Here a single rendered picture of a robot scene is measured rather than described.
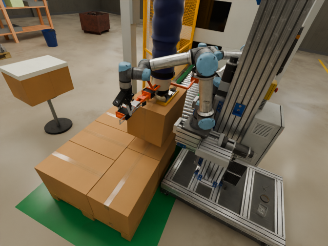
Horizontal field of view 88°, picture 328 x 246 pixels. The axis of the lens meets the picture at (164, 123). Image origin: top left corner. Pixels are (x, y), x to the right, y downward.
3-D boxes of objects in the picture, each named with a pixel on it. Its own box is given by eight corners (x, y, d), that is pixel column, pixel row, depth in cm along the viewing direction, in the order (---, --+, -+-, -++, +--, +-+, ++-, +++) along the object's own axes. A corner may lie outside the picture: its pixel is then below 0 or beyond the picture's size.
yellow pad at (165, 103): (170, 89, 185) (171, 84, 182) (179, 91, 182) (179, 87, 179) (156, 103, 160) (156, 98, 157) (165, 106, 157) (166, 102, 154)
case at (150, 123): (153, 106, 226) (155, 78, 201) (181, 116, 215) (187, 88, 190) (127, 133, 182) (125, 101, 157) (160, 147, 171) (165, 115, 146)
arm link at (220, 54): (262, 64, 158) (213, 63, 150) (256, 59, 166) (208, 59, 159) (268, 51, 151) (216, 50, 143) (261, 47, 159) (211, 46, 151)
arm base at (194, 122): (209, 123, 149) (212, 113, 143) (204, 133, 138) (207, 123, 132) (193, 117, 154) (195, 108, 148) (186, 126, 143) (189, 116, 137)
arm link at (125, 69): (131, 66, 98) (116, 64, 98) (131, 84, 105) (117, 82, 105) (133, 61, 104) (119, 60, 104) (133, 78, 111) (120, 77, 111)
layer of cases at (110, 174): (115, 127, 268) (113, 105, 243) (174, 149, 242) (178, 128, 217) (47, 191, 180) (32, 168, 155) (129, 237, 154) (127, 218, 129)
